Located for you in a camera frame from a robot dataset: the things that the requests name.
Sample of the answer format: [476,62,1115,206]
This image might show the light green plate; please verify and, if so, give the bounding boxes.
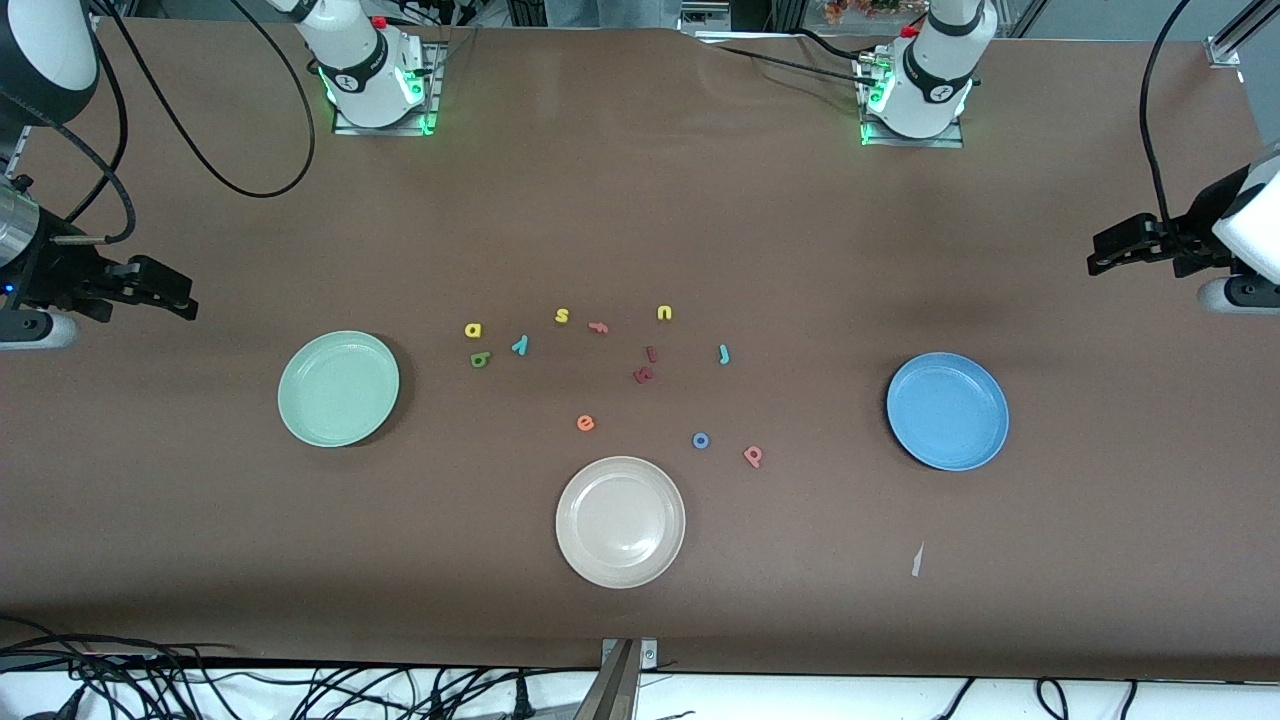
[278,330,401,448]

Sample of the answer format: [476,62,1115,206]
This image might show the metal table bracket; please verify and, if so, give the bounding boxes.
[575,637,660,720]

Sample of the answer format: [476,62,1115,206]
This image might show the beige plate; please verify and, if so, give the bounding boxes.
[555,456,687,589]

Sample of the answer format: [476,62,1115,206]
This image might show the blue plate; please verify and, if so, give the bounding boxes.
[886,352,1010,472]

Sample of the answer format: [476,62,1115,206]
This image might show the aluminium frame profile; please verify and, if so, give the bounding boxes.
[1204,0,1280,69]

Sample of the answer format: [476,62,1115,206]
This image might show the orange artificial flowers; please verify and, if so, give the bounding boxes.
[825,0,931,23]

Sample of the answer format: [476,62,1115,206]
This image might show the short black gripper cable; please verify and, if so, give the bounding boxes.
[0,88,139,246]

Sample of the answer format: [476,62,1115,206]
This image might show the person in blue jeans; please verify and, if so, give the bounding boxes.
[545,0,683,30]

